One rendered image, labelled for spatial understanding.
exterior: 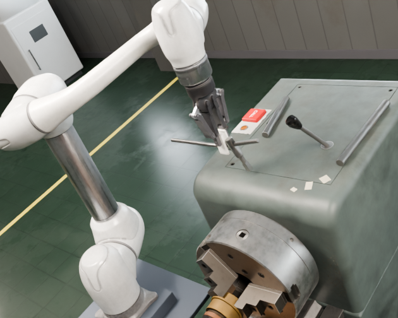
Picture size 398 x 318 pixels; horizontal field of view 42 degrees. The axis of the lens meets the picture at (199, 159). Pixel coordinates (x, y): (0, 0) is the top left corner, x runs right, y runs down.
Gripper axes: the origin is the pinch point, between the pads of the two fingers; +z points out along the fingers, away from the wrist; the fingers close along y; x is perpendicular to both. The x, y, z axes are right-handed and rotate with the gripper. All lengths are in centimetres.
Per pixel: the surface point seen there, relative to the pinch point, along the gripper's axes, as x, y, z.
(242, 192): 5.7, 5.6, 12.6
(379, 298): 34, -3, 56
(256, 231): 17.1, 16.4, 13.9
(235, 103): -191, -202, 137
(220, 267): 8.6, 25.4, 20.9
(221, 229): 7.2, 18.7, 13.8
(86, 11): -454, -282, 73
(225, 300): 13.5, 31.7, 24.5
